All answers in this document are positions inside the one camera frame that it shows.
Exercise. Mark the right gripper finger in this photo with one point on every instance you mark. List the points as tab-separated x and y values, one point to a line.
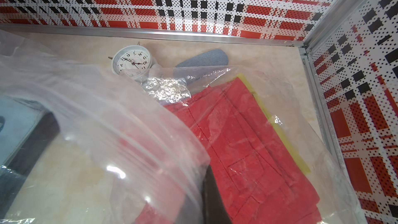
213	208

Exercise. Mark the red garment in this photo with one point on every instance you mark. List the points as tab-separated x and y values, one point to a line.
257	179

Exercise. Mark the clear plastic vacuum bag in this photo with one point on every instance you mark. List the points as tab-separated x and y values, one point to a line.
122	157

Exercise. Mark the light blue garment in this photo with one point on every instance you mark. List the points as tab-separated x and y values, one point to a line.
19	118

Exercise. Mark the dark grey trousers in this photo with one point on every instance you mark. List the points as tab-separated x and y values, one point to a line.
15	172

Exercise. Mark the blue glasses case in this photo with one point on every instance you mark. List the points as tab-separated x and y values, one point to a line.
200	65

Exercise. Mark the white alarm clock on table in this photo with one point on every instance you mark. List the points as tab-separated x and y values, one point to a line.
133	61

